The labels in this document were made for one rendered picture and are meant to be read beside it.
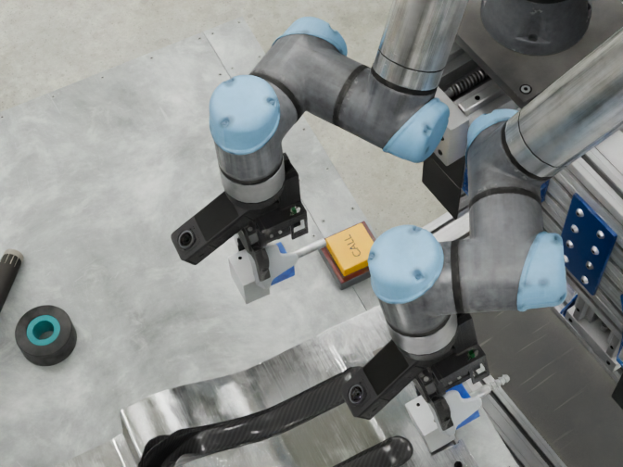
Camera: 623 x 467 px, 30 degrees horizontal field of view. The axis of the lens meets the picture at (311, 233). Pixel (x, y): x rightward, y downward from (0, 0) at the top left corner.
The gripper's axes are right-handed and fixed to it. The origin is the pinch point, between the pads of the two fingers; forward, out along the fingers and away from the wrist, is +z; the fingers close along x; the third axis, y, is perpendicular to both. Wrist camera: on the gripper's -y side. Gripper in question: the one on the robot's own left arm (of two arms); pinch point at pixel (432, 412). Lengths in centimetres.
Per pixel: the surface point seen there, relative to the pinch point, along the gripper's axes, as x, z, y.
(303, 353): 17.2, 1.6, -10.1
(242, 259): 28.8, -7.5, -11.4
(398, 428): 2.4, 4.1, -4.3
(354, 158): 107, 84, 25
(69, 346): 37, 1, -38
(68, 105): 78, 0, -24
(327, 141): 114, 83, 22
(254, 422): 11.4, 1.0, -20.0
